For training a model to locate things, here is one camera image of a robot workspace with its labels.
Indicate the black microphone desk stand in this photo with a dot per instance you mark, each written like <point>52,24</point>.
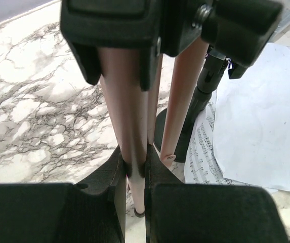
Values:
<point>208,80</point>

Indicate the clear plastic compartment box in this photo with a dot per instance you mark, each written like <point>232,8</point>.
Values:
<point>284,23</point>

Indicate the printed sheet music page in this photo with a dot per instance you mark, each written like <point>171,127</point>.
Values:
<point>201,166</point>

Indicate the blank white paper sheet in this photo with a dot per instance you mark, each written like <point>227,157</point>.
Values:
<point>251,136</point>

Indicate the pink folding music stand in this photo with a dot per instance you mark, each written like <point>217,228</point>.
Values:
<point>120,45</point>

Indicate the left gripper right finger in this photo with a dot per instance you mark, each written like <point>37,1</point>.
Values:
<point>179,212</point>

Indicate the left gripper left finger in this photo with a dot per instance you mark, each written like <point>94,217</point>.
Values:
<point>92,210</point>

